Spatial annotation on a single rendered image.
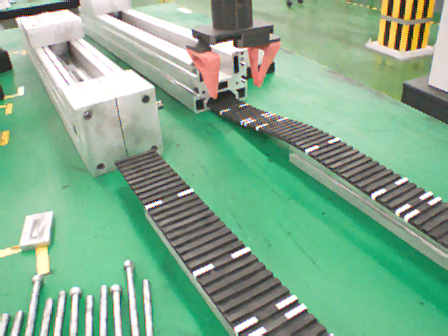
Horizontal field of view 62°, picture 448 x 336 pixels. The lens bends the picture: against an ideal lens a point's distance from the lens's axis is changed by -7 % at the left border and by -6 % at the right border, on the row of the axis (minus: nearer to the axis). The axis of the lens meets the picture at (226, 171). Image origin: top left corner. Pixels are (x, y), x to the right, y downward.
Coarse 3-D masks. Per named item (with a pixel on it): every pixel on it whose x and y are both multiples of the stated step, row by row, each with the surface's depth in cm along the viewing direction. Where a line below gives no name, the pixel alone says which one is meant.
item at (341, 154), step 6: (336, 150) 44; (342, 150) 44; (348, 150) 44; (354, 150) 44; (324, 156) 43; (330, 156) 43; (336, 156) 43; (342, 156) 43; (348, 156) 43; (324, 162) 42; (330, 162) 42; (336, 162) 42
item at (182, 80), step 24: (96, 24) 102; (120, 24) 87; (144, 24) 91; (168, 24) 82; (120, 48) 89; (144, 48) 77; (168, 48) 66; (216, 48) 65; (144, 72) 78; (168, 72) 67; (192, 72) 61; (240, 72) 64; (192, 96) 61; (240, 96) 67
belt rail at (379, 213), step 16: (304, 160) 47; (320, 176) 44; (336, 176) 42; (336, 192) 43; (352, 192) 41; (368, 208) 39; (384, 208) 37; (384, 224) 38; (400, 224) 37; (416, 240) 35; (432, 240) 33; (432, 256) 33
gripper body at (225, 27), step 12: (216, 0) 50; (228, 0) 50; (240, 0) 50; (216, 12) 51; (228, 12) 51; (240, 12) 51; (216, 24) 52; (228, 24) 51; (240, 24) 52; (252, 24) 53; (264, 24) 54; (192, 36) 55; (204, 36) 52; (216, 36) 50; (228, 36) 51
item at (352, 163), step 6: (354, 156) 43; (360, 156) 43; (342, 162) 42; (348, 162) 42; (354, 162) 42; (360, 162) 42; (366, 162) 42; (330, 168) 41; (336, 168) 41; (342, 168) 41; (348, 168) 41; (354, 168) 41; (336, 174) 41; (342, 174) 40
